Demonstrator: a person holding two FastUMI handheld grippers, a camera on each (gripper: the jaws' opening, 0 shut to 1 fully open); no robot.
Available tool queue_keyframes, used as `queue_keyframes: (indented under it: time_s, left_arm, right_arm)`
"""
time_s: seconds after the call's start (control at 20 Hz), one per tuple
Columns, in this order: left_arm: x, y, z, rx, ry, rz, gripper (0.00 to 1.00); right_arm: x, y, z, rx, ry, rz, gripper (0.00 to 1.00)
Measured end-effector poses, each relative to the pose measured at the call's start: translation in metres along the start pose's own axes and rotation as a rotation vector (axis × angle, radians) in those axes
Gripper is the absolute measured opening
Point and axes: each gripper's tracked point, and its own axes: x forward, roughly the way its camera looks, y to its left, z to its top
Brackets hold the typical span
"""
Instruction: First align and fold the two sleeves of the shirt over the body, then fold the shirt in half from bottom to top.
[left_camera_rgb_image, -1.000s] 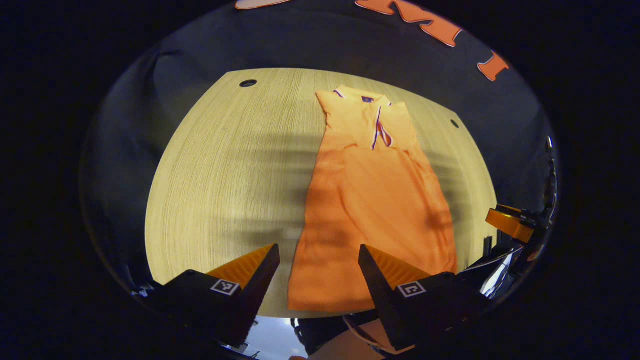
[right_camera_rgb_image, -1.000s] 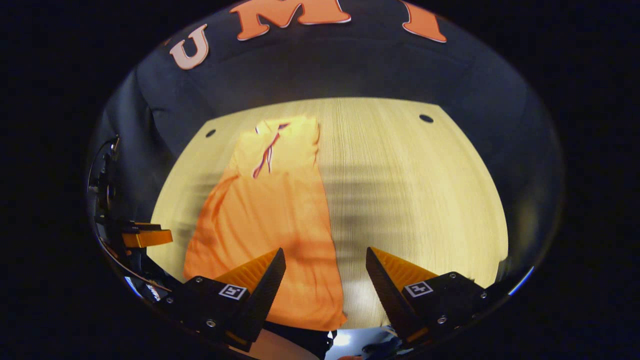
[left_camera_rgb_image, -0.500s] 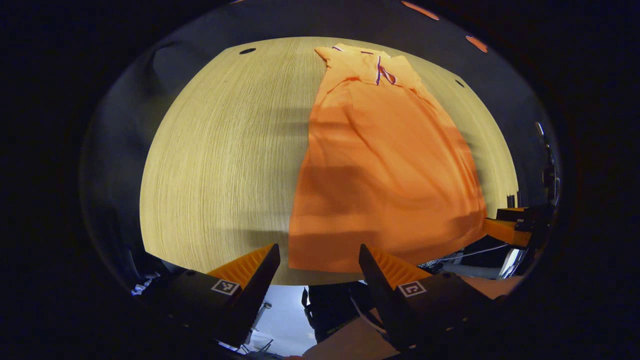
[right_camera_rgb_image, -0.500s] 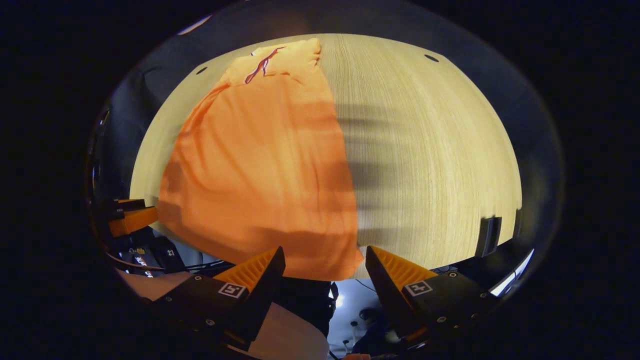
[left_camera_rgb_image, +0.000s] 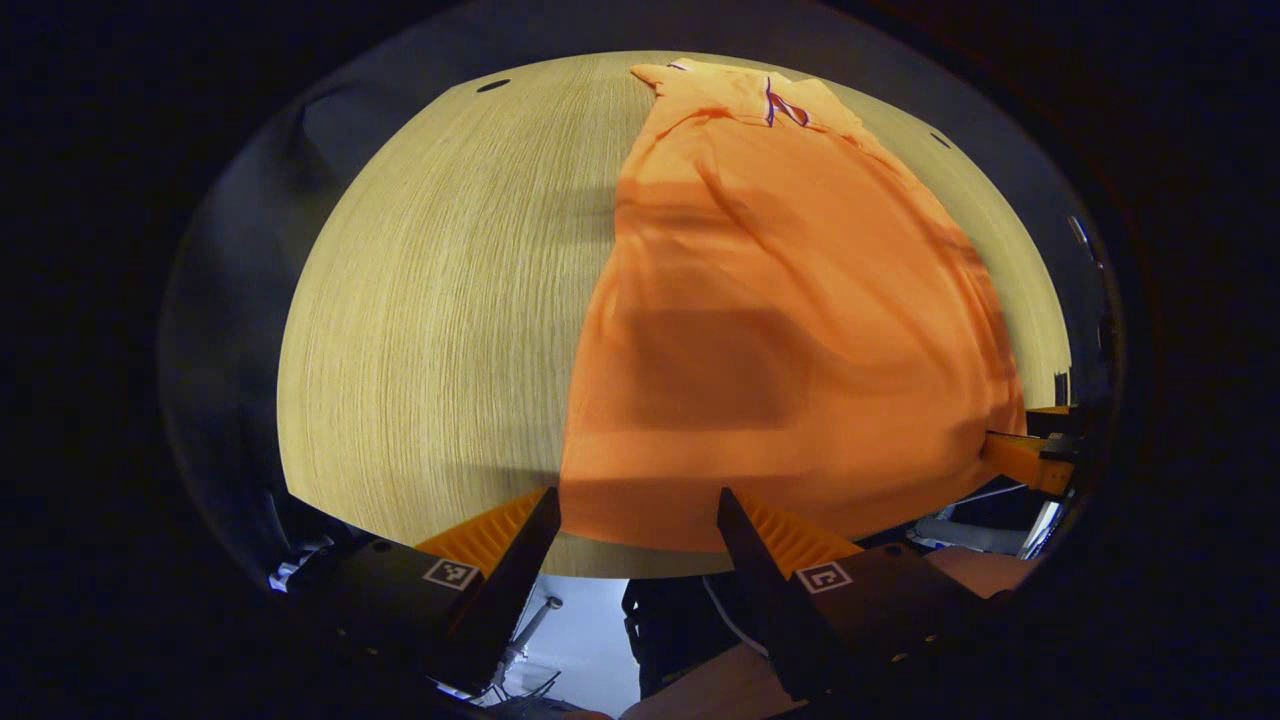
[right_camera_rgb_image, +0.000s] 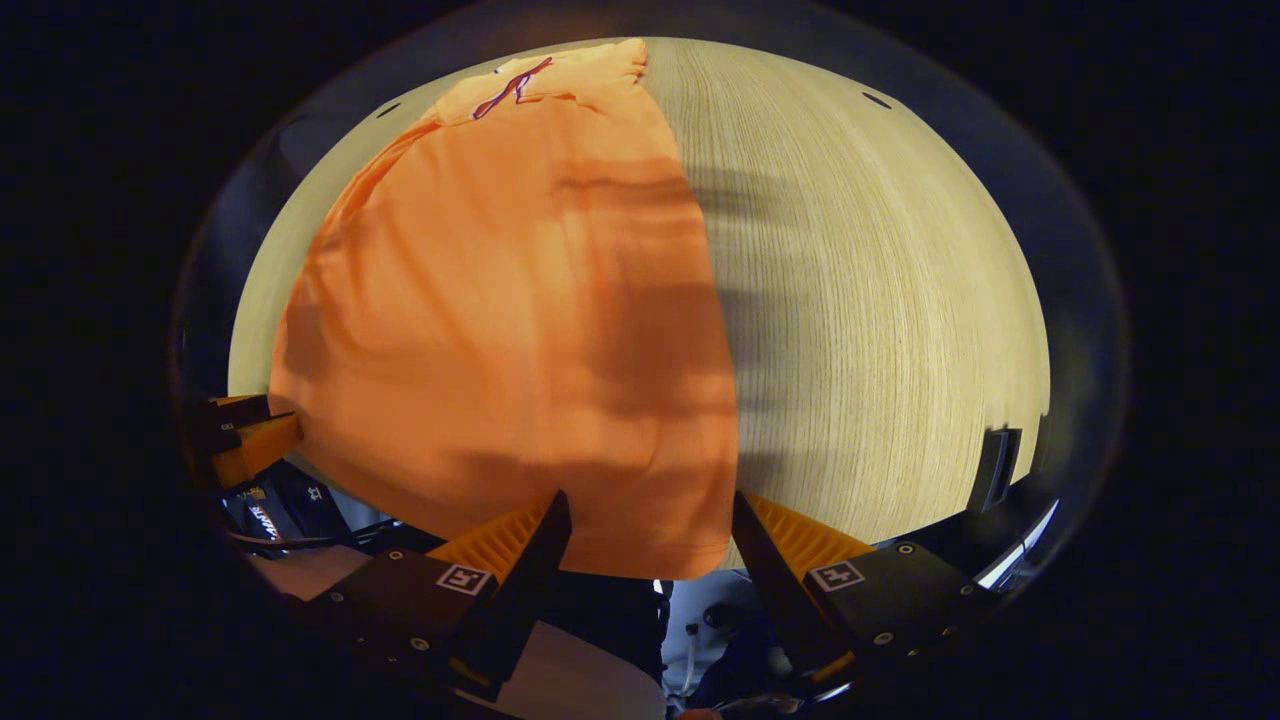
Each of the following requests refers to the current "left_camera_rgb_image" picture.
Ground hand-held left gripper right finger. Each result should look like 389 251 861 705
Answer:
716 487 1001 701

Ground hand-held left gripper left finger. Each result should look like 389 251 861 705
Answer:
270 487 563 698

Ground orange T-shirt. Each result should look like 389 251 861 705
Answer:
558 57 1029 554

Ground metal table leg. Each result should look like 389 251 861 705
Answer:
505 595 563 666

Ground grey white object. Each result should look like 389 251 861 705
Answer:
905 480 1063 559

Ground person's dark clothing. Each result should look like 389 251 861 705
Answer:
620 575 771 701

